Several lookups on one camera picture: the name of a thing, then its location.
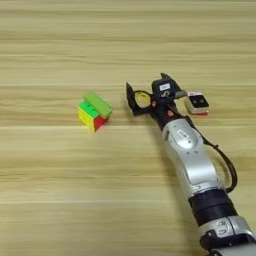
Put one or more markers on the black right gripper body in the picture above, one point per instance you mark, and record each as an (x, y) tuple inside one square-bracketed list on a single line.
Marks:
[(165, 111)]

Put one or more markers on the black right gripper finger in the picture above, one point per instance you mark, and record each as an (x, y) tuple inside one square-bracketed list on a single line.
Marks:
[(131, 100), (176, 89)]

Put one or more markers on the black tape roll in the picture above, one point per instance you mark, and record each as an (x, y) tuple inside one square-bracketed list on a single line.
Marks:
[(148, 96)]

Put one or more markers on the red and white card box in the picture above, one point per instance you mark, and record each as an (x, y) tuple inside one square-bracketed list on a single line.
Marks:
[(194, 94)]

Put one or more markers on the green rectangular block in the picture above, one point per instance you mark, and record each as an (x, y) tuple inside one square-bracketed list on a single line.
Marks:
[(98, 104)]

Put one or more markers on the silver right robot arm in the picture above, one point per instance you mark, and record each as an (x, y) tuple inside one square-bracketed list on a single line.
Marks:
[(193, 156)]

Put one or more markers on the multicolour Rubik's cube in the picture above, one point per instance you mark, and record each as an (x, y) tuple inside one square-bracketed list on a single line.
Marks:
[(88, 116)]

